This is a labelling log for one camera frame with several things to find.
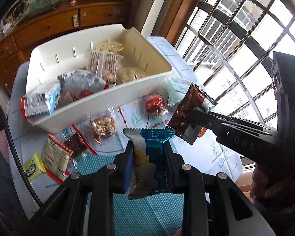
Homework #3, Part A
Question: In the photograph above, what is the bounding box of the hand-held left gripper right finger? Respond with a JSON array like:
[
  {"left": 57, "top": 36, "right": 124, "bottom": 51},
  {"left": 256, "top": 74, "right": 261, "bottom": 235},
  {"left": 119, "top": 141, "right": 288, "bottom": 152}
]
[{"left": 163, "top": 143, "right": 276, "bottom": 236}]

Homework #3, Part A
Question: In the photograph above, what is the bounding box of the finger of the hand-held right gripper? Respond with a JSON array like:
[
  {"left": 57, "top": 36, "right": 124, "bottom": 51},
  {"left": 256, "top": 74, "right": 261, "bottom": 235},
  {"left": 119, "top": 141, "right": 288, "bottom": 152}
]
[{"left": 190, "top": 110, "right": 277, "bottom": 135}]

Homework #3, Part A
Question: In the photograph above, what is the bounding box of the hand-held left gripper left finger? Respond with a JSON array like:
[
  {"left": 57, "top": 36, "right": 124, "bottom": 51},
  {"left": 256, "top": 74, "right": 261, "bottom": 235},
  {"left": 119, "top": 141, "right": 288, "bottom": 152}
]
[{"left": 20, "top": 140, "right": 134, "bottom": 236}]

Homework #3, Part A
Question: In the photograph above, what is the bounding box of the brown and silver snack packet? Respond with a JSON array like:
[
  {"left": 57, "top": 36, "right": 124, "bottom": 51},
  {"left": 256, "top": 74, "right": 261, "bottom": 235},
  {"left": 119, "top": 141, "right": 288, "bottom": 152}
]
[{"left": 167, "top": 84, "right": 218, "bottom": 145}]

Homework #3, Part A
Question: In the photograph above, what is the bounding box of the pale green snack packet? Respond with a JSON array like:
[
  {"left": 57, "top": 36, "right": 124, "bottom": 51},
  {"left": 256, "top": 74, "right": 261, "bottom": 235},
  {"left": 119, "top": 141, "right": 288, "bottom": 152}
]
[{"left": 161, "top": 75, "right": 192, "bottom": 107}]

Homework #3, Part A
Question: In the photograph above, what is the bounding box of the clear packet with nut cookie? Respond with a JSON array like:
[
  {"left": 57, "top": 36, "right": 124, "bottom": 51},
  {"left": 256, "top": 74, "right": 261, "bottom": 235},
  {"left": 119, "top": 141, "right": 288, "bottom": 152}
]
[{"left": 88, "top": 114, "right": 118, "bottom": 144}]

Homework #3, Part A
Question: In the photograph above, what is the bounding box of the red round candy packet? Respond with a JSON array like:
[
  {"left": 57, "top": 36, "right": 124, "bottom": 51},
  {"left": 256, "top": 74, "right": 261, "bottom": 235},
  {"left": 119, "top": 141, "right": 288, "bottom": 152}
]
[{"left": 143, "top": 93, "right": 169, "bottom": 116}]

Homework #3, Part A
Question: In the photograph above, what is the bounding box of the clear packet with dark cake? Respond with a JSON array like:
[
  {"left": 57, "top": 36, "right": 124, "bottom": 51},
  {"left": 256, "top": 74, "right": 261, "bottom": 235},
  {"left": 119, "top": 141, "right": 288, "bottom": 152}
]
[{"left": 63, "top": 124, "right": 99, "bottom": 158}]

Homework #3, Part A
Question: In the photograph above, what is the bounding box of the white plastic storage bin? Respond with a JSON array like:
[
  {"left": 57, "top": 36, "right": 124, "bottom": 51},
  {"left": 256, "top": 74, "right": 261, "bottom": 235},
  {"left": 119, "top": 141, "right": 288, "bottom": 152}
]
[{"left": 25, "top": 23, "right": 173, "bottom": 134}]

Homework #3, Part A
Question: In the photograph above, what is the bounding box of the beige packet with red trim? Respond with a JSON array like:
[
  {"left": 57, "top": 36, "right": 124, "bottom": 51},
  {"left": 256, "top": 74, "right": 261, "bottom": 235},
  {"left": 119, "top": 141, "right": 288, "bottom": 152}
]
[{"left": 42, "top": 134, "right": 74, "bottom": 183}]

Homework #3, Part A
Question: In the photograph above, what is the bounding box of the red and white snack packet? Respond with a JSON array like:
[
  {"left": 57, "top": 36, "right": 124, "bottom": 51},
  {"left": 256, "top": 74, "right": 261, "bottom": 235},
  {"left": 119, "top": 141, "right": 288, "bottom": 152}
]
[{"left": 58, "top": 69, "right": 110, "bottom": 101}]

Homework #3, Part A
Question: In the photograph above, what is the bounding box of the small green snack packet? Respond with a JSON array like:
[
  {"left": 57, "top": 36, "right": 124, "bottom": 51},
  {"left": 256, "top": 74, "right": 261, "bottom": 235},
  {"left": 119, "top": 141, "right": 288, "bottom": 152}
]
[{"left": 22, "top": 152, "right": 47, "bottom": 183}]

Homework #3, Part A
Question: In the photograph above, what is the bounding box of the striped clear pastry packet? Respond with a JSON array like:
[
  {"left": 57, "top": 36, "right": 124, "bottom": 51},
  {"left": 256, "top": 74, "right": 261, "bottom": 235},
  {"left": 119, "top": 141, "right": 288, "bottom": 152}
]
[{"left": 86, "top": 50, "right": 123, "bottom": 85}]

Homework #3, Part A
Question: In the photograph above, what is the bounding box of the large white biscuit packet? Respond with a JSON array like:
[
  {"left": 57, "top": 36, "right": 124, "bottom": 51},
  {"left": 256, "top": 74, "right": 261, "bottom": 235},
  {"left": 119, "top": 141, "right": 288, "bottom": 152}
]
[{"left": 21, "top": 84, "right": 64, "bottom": 118}]

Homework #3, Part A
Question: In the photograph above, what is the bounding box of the person's right hand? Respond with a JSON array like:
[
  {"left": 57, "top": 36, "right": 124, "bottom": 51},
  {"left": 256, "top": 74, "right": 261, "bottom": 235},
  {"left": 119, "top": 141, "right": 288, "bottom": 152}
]
[{"left": 250, "top": 163, "right": 295, "bottom": 211}]

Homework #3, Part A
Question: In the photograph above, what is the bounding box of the metal window grille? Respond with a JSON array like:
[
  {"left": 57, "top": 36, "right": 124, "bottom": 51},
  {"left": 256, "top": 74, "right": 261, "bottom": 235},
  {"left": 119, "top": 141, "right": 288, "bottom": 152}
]
[{"left": 174, "top": 0, "right": 295, "bottom": 172}]

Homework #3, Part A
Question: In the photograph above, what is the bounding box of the wooden desk with drawers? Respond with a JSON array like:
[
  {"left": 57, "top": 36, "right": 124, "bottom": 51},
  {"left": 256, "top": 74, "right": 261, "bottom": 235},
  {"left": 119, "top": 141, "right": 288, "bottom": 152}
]
[{"left": 0, "top": 0, "right": 128, "bottom": 96}]

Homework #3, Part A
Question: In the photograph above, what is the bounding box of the green map sheet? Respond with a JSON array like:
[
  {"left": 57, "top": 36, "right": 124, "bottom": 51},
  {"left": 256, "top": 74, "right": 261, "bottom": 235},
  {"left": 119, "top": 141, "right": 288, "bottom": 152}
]
[{"left": 27, "top": 0, "right": 64, "bottom": 14}]

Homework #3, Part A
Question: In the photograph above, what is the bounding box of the black cable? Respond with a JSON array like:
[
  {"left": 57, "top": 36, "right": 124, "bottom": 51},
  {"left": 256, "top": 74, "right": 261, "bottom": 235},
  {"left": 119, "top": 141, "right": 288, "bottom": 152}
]
[{"left": 0, "top": 96, "right": 43, "bottom": 207}]

